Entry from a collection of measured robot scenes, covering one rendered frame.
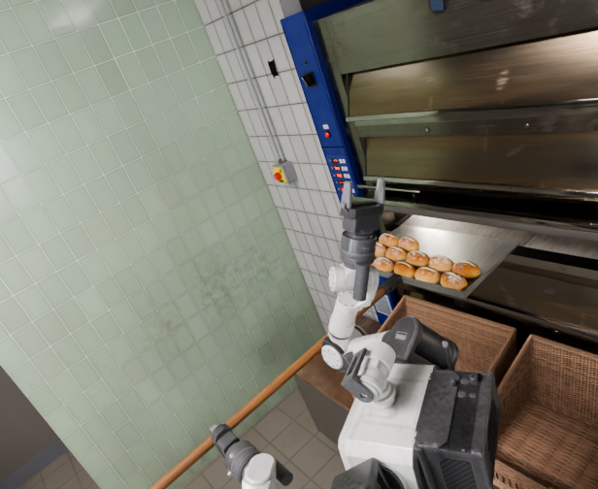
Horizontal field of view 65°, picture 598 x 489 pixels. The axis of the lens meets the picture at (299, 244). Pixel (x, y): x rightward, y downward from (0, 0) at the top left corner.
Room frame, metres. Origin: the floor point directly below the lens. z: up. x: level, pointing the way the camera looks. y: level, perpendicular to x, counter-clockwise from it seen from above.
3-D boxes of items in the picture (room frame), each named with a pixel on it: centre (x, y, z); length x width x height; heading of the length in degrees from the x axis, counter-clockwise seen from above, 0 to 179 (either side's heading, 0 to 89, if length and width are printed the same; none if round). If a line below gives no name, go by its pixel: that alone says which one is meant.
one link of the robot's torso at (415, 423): (0.70, -0.10, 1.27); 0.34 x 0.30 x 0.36; 146
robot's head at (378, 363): (0.74, -0.05, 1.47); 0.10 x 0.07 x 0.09; 146
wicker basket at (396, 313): (1.49, -0.32, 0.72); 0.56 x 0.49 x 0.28; 31
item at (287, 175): (2.40, -0.07, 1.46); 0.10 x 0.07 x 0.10; 29
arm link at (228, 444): (0.95, 0.37, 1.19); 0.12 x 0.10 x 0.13; 30
